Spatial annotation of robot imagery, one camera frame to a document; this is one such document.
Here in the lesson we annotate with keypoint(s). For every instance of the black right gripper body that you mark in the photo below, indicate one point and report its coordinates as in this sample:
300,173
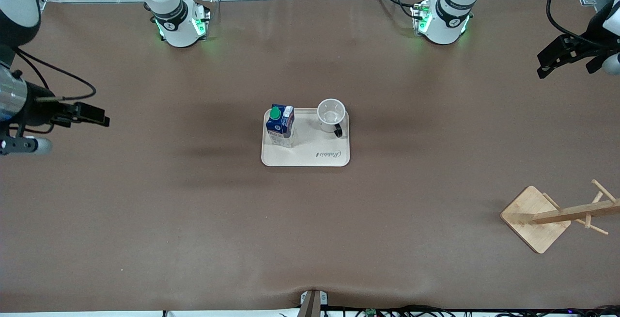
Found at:
36,109

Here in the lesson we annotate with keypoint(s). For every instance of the blue white milk carton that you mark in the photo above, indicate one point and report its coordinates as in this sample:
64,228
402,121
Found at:
281,128

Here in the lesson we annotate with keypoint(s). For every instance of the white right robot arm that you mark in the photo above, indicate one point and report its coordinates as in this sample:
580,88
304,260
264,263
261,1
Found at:
179,36

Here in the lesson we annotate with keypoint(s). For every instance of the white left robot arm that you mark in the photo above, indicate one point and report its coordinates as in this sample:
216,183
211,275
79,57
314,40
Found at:
443,26

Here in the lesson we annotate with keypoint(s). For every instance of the cream rabbit print tray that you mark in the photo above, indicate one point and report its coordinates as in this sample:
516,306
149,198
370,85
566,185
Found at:
315,150

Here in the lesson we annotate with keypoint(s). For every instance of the brown table cover mat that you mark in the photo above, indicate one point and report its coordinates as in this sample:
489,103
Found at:
145,210

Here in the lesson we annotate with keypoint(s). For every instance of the wooden mug rack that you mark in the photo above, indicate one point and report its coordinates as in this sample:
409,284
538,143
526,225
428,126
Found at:
533,210

